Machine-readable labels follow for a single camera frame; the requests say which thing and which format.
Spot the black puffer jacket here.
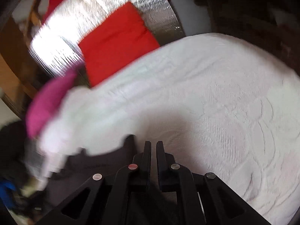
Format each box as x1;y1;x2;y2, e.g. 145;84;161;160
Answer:
0;119;31;181

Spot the silver foil insulation board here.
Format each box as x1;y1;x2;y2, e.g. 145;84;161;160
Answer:
29;0;183;78

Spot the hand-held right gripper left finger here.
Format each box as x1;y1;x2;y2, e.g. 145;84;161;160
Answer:
40;141;152;225

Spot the blue jacket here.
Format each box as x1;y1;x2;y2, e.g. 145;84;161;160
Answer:
0;178;17;208

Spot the pink pillow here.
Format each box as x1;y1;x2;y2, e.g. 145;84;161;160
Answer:
26;69;80;138

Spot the white textured blanket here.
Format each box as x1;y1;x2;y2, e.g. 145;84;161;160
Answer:
26;33;300;225

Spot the red pillow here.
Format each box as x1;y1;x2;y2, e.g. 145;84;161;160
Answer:
78;1;161;88

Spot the dark navy puffer jacket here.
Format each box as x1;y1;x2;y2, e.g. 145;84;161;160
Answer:
47;135;146;193

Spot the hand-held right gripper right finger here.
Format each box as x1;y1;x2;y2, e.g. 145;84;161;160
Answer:
156;141;273;225

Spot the wooden cabinet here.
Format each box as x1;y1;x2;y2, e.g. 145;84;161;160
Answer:
0;20;37;114

